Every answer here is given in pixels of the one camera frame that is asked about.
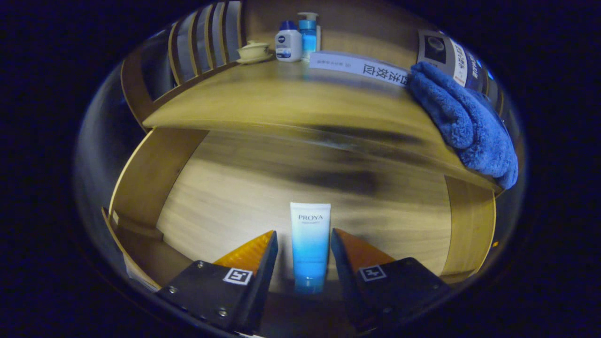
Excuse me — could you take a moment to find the blue pump bottle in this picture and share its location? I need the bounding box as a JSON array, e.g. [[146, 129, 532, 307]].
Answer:
[[298, 12, 322, 61]]

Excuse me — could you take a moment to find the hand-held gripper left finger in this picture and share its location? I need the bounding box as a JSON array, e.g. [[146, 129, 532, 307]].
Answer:
[[156, 230, 279, 335]]

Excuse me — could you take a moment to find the white bottle with blue cap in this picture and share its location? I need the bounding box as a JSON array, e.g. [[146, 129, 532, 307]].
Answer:
[[275, 20, 302, 62]]

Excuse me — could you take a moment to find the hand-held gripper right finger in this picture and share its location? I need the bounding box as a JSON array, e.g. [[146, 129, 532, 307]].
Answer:
[[330, 228, 452, 335]]

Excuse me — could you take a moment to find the wooden drawer with black knob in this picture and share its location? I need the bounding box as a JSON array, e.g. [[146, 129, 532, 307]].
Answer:
[[101, 126, 498, 336]]

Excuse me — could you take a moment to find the pale blue lying book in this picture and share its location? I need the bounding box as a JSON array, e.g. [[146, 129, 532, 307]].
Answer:
[[308, 50, 410, 88]]

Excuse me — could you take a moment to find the blue folded towel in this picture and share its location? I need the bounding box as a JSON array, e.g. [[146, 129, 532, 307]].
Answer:
[[405, 61, 519, 190]]

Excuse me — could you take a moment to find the wooden countertop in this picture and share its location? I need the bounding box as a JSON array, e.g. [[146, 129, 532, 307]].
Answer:
[[142, 59, 503, 193]]

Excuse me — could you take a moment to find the cream lidded teacup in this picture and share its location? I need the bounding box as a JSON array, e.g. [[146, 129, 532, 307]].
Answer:
[[236, 40, 274, 64]]

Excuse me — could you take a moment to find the dark blue standing book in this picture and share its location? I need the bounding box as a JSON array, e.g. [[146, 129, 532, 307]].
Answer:
[[465, 52, 501, 104]]

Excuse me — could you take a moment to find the wooden cabinet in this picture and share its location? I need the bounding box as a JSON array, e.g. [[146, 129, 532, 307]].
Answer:
[[120, 0, 508, 193]]

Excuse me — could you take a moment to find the white standing book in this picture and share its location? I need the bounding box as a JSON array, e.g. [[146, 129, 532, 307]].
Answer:
[[417, 29, 470, 87]]

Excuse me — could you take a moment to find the blue and white cosmetic tube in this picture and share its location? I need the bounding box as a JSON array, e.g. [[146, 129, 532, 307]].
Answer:
[[290, 202, 331, 295]]

